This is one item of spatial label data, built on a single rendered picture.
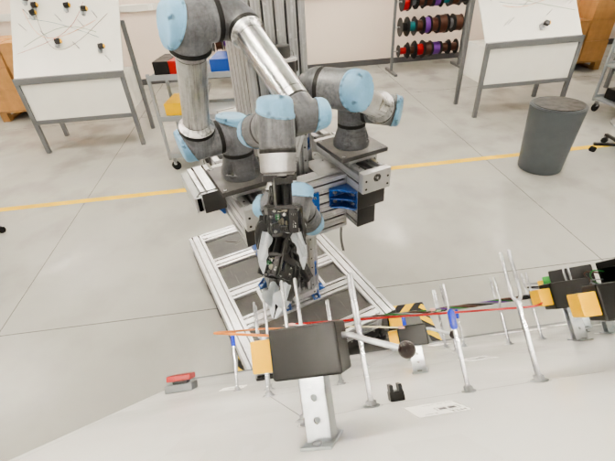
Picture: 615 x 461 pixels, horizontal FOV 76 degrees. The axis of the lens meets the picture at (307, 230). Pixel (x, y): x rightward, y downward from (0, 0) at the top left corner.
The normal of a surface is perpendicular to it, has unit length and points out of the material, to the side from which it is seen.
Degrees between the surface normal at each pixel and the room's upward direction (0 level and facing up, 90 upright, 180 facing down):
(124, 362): 0
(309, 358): 44
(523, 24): 50
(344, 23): 90
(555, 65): 90
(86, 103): 90
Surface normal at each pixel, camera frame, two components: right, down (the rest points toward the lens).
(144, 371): -0.05, -0.81
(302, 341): -0.28, -0.20
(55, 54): 0.04, -0.08
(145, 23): 0.12, 0.57
